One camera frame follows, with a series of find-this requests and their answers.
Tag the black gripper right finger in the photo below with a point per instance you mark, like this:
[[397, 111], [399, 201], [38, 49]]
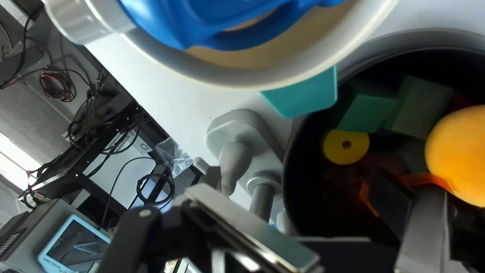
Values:
[[425, 245]]

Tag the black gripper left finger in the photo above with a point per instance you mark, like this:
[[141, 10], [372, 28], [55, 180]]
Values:
[[263, 242]]

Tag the yellow toy ball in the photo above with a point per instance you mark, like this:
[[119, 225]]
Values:
[[455, 152]]

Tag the black bowl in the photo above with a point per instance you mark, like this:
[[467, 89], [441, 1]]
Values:
[[323, 199]]

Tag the yellow toy disc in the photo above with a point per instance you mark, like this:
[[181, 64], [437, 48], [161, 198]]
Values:
[[344, 148]]

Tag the green toy block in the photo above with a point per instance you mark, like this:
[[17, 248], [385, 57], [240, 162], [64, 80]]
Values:
[[410, 108]]

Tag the grey toy faucet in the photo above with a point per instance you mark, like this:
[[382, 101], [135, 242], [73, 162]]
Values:
[[249, 155]]

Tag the teal toy block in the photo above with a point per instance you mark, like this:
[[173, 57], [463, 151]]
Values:
[[305, 98]]

